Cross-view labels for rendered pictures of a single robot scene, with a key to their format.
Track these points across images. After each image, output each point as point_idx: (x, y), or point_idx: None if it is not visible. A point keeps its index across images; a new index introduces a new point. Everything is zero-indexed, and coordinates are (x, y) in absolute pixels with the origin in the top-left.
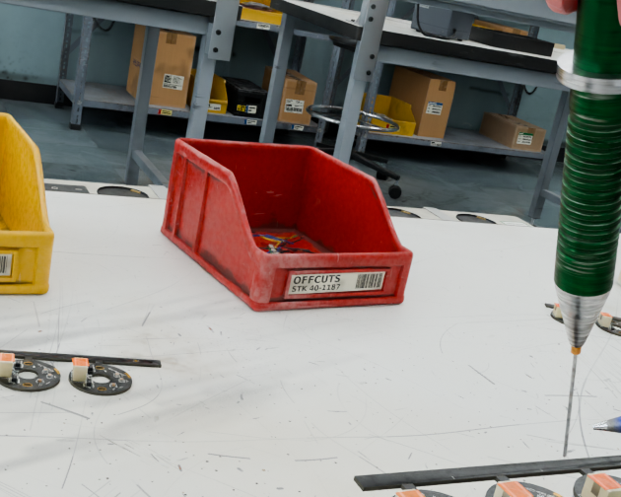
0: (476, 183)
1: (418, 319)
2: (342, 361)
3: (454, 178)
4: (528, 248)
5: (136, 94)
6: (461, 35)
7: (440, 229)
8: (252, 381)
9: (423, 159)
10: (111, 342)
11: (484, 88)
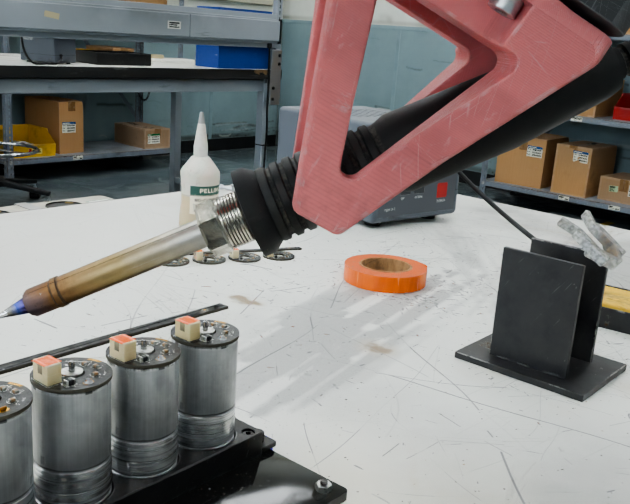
0: (121, 184)
1: None
2: None
3: (101, 184)
4: (105, 217)
5: None
6: (68, 59)
7: (24, 218)
8: None
9: (70, 173)
10: None
11: (109, 102)
